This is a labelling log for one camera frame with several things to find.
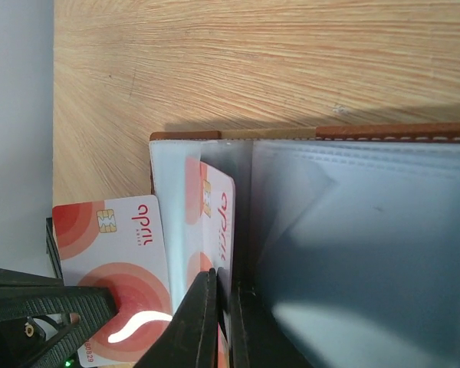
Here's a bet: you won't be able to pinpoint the brown leather card holder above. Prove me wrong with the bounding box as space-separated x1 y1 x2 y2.
149 123 460 367

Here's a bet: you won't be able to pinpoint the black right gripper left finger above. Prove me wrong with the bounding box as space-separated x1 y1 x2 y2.
136 268 219 368

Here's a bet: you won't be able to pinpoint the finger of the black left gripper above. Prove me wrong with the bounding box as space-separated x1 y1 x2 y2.
0 268 117 367

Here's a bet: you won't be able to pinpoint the black metal cage frame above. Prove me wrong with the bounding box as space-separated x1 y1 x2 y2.
45 217 63 279

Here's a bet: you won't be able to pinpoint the red white credit card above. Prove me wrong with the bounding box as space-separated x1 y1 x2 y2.
52 195 173 367
185 157 235 367

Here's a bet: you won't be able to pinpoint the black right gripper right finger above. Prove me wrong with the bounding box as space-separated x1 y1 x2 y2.
217 267 311 367

